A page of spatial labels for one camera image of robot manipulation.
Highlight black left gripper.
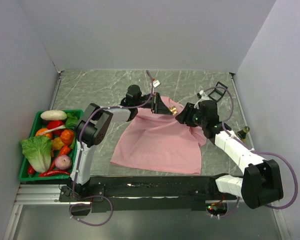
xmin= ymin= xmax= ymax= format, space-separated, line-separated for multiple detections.
xmin=135 ymin=92 xmax=173 ymax=116

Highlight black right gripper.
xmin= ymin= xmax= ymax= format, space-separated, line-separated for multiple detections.
xmin=175 ymin=102 xmax=207 ymax=128

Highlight red maple leaf brooch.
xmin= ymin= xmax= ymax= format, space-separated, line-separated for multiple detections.
xmin=169 ymin=106 xmax=178 ymax=115

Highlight pink t-shirt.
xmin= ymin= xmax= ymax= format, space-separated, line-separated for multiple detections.
xmin=110 ymin=108 xmax=207 ymax=175

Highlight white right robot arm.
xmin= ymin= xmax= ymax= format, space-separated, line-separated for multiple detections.
xmin=175 ymin=100 xmax=284 ymax=209

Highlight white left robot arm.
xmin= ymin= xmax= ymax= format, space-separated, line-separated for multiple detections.
xmin=69 ymin=84 xmax=173 ymax=201

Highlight black brooch box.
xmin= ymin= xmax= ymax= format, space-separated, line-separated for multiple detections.
xmin=208 ymin=81 xmax=228 ymax=103

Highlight green glass bottle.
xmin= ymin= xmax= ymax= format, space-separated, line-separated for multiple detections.
xmin=236 ymin=125 xmax=250 ymax=142

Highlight orange carrot toy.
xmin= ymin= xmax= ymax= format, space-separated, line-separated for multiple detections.
xmin=51 ymin=129 xmax=75 ymax=156

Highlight white radish toy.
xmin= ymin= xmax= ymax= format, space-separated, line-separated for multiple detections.
xmin=40 ymin=110 xmax=67 ymax=121

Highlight red tomato toy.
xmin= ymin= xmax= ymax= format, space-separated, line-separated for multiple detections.
xmin=46 ymin=120 xmax=65 ymax=136

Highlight yellow pepper toy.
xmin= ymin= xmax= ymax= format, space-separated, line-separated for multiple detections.
xmin=51 ymin=137 xmax=65 ymax=151

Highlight purple onion toy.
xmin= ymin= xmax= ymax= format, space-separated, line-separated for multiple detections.
xmin=54 ymin=155 xmax=72 ymax=170

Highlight green plastic crate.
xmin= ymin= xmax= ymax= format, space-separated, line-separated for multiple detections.
xmin=18 ymin=109 xmax=83 ymax=182

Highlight red chili pepper toy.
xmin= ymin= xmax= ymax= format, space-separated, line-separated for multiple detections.
xmin=27 ymin=165 xmax=70 ymax=178

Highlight orange fruit toy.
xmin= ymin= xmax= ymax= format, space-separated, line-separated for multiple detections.
xmin=35 ymin=128 xmax=53 ymax=140

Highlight green lettuce toy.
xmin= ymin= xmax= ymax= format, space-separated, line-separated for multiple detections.
xmin=20 ymin=135 xmax=52 ymax=173

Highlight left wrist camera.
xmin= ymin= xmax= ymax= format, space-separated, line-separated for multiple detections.
xmin=152 ymin=80 xmax=161 ymax=88

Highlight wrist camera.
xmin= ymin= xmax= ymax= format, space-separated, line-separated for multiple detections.
xmin=152 ymin=80 xmax=161 ymax=88
xmin=194 ymin=90 xmax=210 ymax=109

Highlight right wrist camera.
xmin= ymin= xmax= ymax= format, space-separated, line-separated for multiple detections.
xmin=194 ymin=90 xmax=210 ymax=109

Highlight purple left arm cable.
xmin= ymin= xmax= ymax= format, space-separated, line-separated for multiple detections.
xmin=69 ymin=69 xmax=156 ymax=228

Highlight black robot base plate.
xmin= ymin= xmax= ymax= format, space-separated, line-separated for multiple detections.
xmin=59 ymin=176 xmax=237 ymax=213

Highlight aluminium table edge rail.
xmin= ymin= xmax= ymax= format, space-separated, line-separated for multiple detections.
xmin=49 ymin=70 xmax=65 ymax=110

